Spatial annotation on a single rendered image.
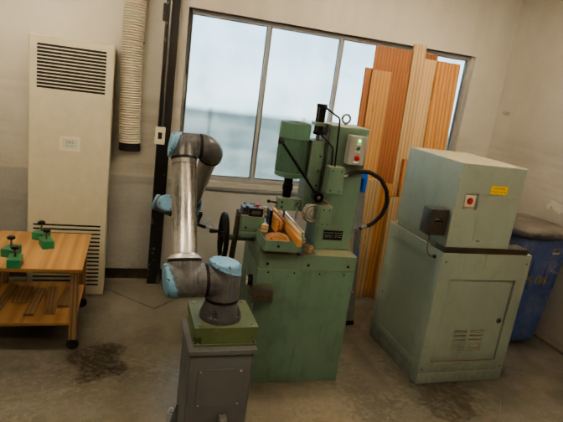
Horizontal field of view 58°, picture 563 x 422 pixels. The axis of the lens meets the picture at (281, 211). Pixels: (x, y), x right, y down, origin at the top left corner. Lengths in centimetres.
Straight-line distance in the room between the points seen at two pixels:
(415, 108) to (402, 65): 37
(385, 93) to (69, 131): 244
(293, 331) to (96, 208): 170
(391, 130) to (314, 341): 209
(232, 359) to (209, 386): 16
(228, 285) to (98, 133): 183
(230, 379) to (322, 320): 84
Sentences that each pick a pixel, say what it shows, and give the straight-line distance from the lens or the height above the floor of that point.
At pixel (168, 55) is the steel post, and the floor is 179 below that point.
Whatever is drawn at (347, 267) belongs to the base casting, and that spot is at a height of 74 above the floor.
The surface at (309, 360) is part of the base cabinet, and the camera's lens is 313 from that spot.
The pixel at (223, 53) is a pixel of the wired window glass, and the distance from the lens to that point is 411.
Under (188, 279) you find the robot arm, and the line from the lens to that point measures 219.
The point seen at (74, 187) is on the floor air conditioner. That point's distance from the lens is 379.
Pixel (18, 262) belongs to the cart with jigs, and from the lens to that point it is 314.
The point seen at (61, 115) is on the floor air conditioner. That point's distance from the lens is 372.
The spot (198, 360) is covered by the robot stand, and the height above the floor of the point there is 50.
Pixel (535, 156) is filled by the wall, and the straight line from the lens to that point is 471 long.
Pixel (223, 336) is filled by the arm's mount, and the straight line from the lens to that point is 230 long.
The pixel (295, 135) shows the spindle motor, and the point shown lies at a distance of 278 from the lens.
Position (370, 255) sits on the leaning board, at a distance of 443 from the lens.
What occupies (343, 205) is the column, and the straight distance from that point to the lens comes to 292.
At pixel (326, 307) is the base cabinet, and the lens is 299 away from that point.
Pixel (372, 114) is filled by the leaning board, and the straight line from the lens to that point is 430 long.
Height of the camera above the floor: 170
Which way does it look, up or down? 14 degrees down
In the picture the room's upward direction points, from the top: 8 degrees clockwise
